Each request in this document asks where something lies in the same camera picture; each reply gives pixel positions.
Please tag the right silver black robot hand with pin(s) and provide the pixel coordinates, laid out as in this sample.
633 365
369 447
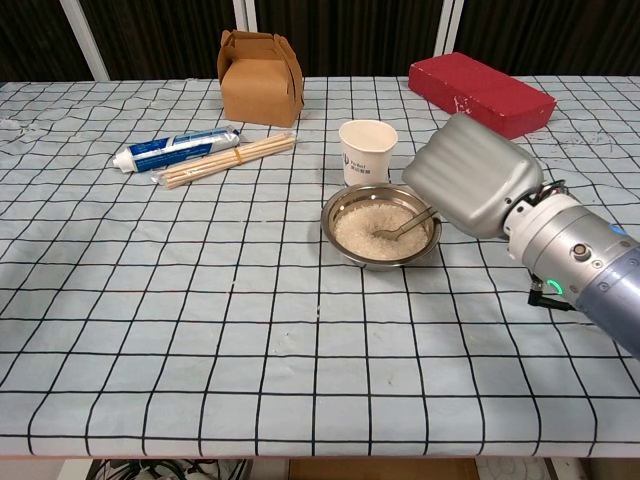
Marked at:
475 175

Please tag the small metal spoon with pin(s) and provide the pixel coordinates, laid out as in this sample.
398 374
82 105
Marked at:
387 233

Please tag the white paper cup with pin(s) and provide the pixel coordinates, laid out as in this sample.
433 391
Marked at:
365 155

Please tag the metal bowl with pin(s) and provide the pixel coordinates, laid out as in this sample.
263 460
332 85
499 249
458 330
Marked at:
360 197

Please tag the white raw rice heap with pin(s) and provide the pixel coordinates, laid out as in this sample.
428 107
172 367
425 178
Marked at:
360 235

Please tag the flat red box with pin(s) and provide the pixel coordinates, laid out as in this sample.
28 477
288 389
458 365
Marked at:
480 85

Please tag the brown paper gable box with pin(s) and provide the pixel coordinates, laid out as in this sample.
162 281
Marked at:
255 95

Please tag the wrapped wooden stick bundle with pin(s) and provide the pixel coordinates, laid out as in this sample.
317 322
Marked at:
225 160

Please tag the blue white toothpaste tube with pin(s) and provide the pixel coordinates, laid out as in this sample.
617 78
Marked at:
170 149

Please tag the light blue checked tablecloth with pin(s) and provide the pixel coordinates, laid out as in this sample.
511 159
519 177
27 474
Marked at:
200 325

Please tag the white partition frame post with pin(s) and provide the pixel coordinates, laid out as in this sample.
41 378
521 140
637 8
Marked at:
245 15
452 25
85 45

